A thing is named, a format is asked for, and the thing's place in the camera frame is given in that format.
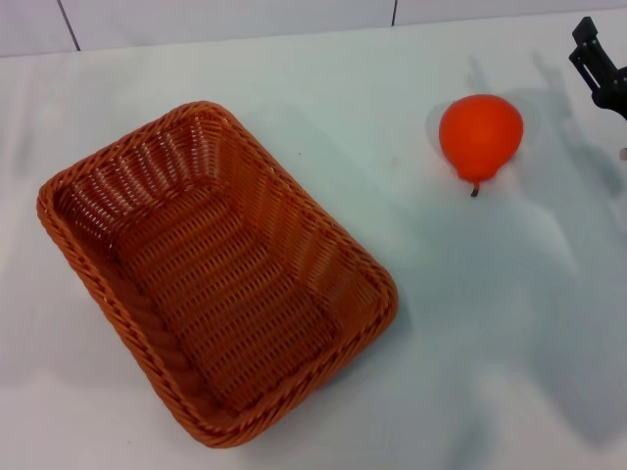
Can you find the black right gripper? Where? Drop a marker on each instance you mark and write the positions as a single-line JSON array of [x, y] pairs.
[[614, 95]]

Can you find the orange woven wicker basket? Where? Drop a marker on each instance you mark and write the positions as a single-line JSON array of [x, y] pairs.
[[230, 294]]

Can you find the orange pear-shaped fruit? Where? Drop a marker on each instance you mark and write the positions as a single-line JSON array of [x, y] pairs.
[[480, 137]]

